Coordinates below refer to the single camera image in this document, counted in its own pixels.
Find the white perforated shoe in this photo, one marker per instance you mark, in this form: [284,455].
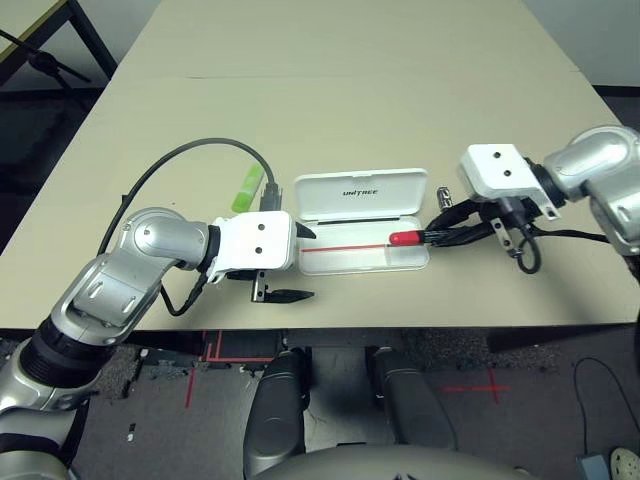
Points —
[626,462]
[521,470]

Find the grey robot torso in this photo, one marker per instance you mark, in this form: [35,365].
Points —
[400,465]

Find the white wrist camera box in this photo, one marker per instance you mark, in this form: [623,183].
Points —
[255,240]
[500,170]

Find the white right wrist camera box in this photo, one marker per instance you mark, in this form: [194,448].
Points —
[500,170]

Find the black marker with red cap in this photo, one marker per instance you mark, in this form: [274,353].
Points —
[405,238]

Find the black tripod stand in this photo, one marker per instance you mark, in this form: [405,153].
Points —
[42,60]

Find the black-framed side table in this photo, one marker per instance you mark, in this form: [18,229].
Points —
[95,37]

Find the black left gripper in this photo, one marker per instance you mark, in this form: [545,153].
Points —
[242,276]

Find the small silver metal clip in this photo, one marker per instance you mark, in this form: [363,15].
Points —
[445,197]

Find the blue-grey foot pedal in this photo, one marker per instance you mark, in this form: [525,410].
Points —
[595,467]

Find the red floor tape cross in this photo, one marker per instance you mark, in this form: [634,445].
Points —
[492,386]

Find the dark grey robot leg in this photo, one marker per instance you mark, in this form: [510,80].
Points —
[410,400]
[275,415]

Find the dark grey right robot leg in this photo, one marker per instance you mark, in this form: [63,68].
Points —
[410,400]

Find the dark grey left robot leg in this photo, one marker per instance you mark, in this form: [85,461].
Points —
[275,415]

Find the white hard pencil case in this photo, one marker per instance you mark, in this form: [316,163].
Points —
[360,192]

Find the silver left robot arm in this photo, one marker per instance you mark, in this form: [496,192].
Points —
[110,280]

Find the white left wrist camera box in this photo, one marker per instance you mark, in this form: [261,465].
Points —
[255,240]

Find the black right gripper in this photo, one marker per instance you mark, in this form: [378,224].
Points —
[504,237]

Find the green highlighter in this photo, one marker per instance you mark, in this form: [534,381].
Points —
[245,192]

